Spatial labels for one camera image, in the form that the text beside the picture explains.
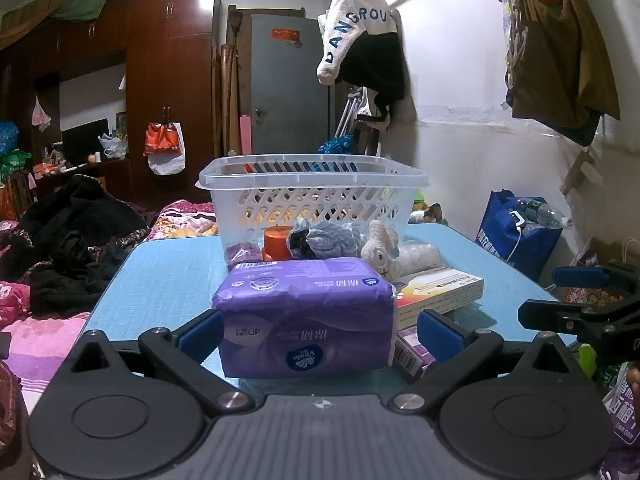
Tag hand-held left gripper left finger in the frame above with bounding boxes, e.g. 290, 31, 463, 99
67, 308, 256, 417

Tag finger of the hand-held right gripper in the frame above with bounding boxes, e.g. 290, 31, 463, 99
518, 299, 608, 356
552, 260, 640, 289

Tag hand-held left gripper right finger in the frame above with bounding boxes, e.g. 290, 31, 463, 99
389, 309, 581, 416

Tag white plastic bag roll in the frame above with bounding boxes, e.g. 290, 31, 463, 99
397, 242, 443, 278

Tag white plush toy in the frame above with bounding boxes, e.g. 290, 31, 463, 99
361, 220, 401, 278

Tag purple tissue pack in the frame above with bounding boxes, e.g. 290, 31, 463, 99
211, 256, 397, 380

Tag white plastic basket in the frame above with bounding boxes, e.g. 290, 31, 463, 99
198, 155, 430, 261

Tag purple barcode box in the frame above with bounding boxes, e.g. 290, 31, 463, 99
395, 325, 436, 378

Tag white orange flat box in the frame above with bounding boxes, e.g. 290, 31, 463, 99
392, 266, 485, 331

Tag clear plastic bottle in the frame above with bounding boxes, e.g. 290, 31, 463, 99
515, 199, 571, 231

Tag blue shopping bag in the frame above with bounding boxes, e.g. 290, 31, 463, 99
475, 190, 563, 281

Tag small purple packet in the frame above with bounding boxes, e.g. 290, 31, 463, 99
225, 242, 263, 267

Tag orange bottle cap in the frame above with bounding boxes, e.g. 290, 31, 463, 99
263, 226, 293, 262

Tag grey blue sock bundle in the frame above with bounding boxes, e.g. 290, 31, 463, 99
287, 220, 366, 261

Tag black clothing pile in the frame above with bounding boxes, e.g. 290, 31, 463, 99
0, 175, 151, 318

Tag orange white plastic bag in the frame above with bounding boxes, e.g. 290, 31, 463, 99
143, 121, 187, 176

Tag blue knotted plastic bag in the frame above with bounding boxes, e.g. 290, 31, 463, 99
318, 136, 356, 156

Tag hanging olive clothes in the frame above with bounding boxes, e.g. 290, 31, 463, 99
477, 0, 621, 146

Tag black monitor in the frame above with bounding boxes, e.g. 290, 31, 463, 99
61, 118, 110, 163

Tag metal crutches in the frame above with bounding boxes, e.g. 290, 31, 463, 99
332, 87, 371, 141

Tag wooden planks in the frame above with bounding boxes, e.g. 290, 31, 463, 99
220, 5, 252, 157

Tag green plastic bag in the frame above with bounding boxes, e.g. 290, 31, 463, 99
0, 150, 32, 181

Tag grey door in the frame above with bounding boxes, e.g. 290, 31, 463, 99
250, 14, 331, 156

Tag brown wooden wardrobe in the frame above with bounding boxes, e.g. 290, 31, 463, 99
0, 0, 221, 211

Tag small white hanging bag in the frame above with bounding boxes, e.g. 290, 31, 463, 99
31, 96, 52, 132

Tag black hanging garment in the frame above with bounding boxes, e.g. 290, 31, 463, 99
340, 32, 408, 111

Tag large blue plastic sack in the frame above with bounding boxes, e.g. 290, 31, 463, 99
0, 121, 20, 156

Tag white lettered hoodie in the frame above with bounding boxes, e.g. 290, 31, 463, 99
316, 0, 403, 86

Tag white charger cable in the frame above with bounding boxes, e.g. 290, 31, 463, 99
505, 210, 526, 263

